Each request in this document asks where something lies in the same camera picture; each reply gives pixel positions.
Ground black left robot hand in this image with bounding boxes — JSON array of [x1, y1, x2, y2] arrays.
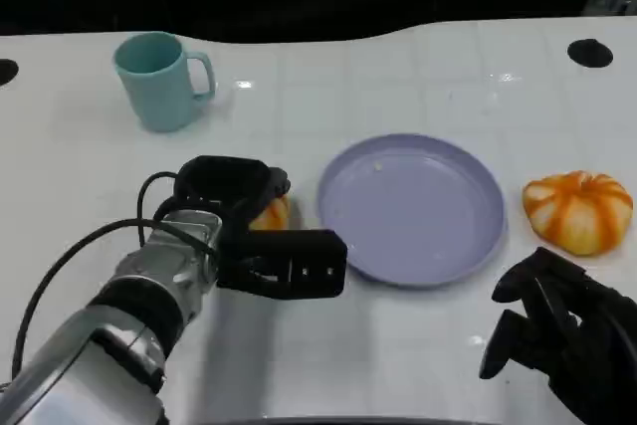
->
[[217, 168, 348, 301]]

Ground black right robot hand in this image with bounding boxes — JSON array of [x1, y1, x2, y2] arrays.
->
[[478, 246, 637, 425]]

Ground orange white toy bread roll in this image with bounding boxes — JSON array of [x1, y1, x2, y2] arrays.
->
[[248, 193, 291, 232], [521, 170, 634, 258]]

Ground lilac plate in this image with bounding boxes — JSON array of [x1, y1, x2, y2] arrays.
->
[[317, 132, 509, 290]]

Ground pale green mug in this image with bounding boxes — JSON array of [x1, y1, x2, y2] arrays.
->
[[111, 31, 218, 133]]

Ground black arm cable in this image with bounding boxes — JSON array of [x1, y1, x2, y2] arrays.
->
[[10, 170, 220, 381]]

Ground black table cable hole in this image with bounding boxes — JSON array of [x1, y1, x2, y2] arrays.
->
[[0, 59, 20, 88], [566, 38, 614, 68]]

